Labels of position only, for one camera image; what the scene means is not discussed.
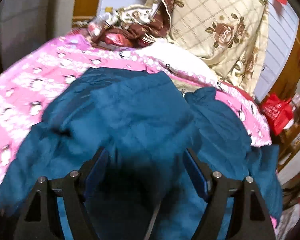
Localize teal puffer jacket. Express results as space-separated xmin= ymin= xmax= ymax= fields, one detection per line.
xmin=0 ymin=68 xmax=283 ymax=239

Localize wooden shelf unit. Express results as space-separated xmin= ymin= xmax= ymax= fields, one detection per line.
xmin=277 ymin=100 xmax=300 ymax=172

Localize red plastic bag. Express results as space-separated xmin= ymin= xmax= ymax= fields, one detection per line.
xmin=261 ymin=93 xmax=294 ymax=136

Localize pink penguin bed cover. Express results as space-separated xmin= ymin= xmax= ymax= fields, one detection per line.
xmin=0 ymin=35 xmax=271 ymax=184

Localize white pillow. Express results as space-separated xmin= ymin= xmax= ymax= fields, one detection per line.
xmin=136 ymin=39 xmax=218 ymax=82

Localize cream floral quilt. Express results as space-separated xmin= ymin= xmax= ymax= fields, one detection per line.
xmin=144 ymin=0 xmax=269 ymax=95

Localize brown floral bedding pile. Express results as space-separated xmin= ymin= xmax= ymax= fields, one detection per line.
xmin=87 ymin=0 xmax=174 ymax=47

